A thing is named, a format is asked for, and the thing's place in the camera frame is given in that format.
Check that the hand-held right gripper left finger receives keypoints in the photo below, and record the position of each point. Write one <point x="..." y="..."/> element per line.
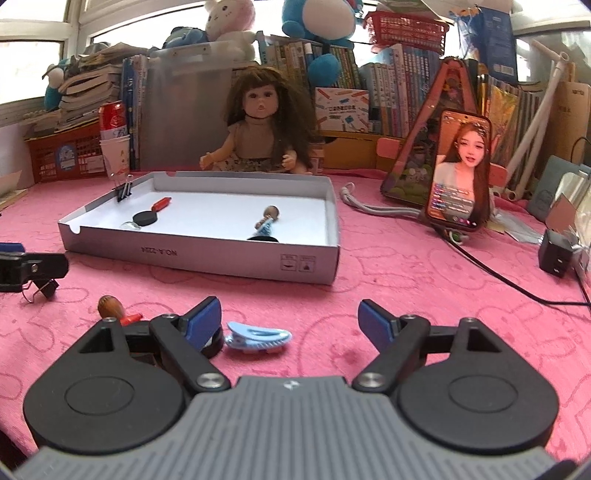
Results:
<point x="203" y="323"/>

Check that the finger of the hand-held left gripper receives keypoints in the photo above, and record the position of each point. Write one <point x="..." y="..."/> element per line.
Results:
<point x="46" y="266"/>
<point x="11" y="248"/>

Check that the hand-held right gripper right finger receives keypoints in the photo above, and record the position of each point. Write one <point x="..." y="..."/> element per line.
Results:
<point x="375" y="325"/>

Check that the large black binder clip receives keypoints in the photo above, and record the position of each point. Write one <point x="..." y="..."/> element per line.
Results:
<point x="48" y="289"/>

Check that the plain blue hair clip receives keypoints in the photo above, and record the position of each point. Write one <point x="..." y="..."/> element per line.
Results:
<point x="258" y="339"/>

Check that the red crayon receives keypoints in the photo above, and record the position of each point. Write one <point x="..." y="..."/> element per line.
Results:
<point x="161" y="203"/>
<point x="132" y="318"/>

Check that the brown acorn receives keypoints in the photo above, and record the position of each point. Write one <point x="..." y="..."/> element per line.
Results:
<point x="271" y="212"/>
<point x="111" y="307"/>

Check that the clear plastic dome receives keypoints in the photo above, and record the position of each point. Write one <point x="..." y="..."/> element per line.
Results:
<point x="130" y="225"/>

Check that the blue hair clip with bears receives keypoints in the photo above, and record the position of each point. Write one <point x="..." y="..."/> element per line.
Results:
<point x="265" y="225"/>

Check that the white cardboard box tray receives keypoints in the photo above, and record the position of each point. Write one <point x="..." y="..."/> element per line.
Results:
<point x="217" y="207"/>

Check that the pink printed table cloth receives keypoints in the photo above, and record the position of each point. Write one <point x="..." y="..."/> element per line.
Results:
<point x="415" y="295"/>

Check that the red plastic basket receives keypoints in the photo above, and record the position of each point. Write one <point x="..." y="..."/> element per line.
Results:
<point x="64" y="159"/>
<point x="406" y="32"/>

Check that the small black binder clip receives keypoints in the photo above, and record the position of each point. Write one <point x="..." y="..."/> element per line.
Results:
<point x="123" y="191"/>

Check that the grey phone stand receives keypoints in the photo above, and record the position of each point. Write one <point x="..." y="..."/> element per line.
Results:
<point x="438" y="226"/>

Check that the white paper cup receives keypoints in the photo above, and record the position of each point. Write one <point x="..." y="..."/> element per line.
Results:
<point x="116" y="157"/>

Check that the red soda can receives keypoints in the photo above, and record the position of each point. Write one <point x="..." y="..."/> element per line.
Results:
<point x="113" y="120"/>

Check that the small blue white plush toy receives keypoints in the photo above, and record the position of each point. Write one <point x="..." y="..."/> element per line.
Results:
<point x="54" y="87"/>

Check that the pink triangular book stand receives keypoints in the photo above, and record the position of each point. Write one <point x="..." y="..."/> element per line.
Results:
<point x="413" y="161"/>

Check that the pale blue wrapper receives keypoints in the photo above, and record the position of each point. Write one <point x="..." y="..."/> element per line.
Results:
<point x="521" y="229"/>

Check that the smartphone with lit screen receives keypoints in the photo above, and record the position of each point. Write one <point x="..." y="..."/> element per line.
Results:
<point x="459" y="170"/>

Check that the wooden desk organizer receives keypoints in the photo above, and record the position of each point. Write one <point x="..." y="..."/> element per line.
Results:
<point x="353" y="150"/>

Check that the stack of paperback books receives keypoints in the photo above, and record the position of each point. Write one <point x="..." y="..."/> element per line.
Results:
<point x="87" y="87"/>

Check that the row of thin blue books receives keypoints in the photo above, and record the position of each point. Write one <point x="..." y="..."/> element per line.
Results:
<point x="134" y="110"/>

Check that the black power adapter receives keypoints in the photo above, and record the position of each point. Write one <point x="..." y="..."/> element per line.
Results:
<point x="556" y="254"/>

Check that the brown haired baby doll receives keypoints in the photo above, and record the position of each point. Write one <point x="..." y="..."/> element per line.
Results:
<point x="258" y="134"/>

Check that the translucent plastic storage box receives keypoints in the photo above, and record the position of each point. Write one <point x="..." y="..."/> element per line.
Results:
<point x="184" y="110"/>

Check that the dark grey booklet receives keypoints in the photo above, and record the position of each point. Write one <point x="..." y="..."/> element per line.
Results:
<point x="545" y="189"/>

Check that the white printed carton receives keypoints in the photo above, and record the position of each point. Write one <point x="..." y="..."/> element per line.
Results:
<point x="341" y="108"/>

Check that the clear plastic bag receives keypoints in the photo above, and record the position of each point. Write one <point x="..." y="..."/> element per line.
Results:
<point x="577" y="207"/>

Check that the row of upright shelf books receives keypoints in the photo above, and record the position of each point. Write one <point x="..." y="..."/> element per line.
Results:
<point x="401" y="92"/>

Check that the row of colourful comic books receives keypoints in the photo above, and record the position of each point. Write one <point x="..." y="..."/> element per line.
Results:
<point x="508" y="120"/>

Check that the dark blue plush toy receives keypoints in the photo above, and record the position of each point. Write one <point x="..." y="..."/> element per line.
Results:
<point x="184" y="38"/>

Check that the brown cardboard box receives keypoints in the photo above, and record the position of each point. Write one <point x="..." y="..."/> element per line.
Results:
<point x="572" y="120"/>

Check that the white bunny plush toy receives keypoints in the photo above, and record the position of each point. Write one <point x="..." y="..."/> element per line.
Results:
<point x="228" y="23"/>

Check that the large blue plush toy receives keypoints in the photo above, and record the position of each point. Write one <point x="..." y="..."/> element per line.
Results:
<point x="318" y="23"/>

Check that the tall blue carton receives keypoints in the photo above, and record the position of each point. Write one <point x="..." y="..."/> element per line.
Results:
<point x="494" y="41"/>

